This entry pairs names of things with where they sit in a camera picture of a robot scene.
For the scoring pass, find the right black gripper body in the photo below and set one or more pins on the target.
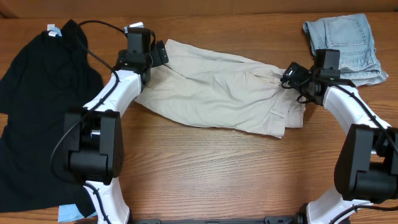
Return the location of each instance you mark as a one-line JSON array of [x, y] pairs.
[[290, 73]]

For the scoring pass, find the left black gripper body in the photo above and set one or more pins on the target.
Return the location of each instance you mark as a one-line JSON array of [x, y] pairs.
[[159, 53]]

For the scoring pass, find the folded light blue jeans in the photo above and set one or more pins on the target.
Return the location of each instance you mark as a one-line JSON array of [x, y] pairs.
[[353, 37]]

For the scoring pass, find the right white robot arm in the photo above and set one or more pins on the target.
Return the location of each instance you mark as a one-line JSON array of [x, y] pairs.
[[365, 173]]

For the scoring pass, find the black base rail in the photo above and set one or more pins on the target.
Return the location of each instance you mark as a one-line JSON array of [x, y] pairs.
[[286, 219]]

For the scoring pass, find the black t-shirt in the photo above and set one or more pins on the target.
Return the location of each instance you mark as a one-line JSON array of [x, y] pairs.
[[48, 77]]

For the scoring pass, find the beige shorts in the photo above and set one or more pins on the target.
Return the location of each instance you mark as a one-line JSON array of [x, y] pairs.
[[208, 89]]

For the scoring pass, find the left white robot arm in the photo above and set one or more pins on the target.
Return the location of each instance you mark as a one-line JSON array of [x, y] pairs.
[[93, 140]]

